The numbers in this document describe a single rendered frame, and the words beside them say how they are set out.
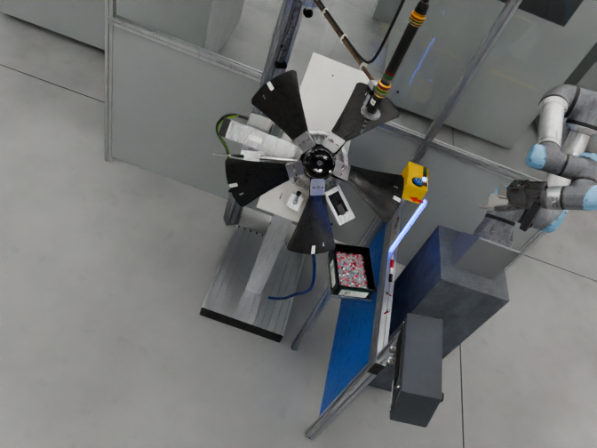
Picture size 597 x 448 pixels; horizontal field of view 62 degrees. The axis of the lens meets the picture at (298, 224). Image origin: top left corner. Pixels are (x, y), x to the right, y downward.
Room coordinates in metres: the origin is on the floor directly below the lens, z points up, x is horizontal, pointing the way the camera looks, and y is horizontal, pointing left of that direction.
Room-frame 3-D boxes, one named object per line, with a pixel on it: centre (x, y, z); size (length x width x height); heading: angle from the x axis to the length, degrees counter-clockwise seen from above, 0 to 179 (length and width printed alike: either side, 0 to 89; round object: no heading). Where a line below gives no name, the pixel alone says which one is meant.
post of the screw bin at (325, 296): (1.41, -0.26, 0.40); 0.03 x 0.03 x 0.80; 21
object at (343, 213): (1.53, -0.11, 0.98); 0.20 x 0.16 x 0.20; 6
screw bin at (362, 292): (1.35, -0.28, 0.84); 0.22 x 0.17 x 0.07; 21
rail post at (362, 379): (1.00, -0.48, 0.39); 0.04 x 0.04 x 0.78; 6
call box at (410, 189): (1.83, -0.40, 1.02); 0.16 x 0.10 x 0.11; 6
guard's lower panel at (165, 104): (2.21, 0.00, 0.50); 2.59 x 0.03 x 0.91; 96
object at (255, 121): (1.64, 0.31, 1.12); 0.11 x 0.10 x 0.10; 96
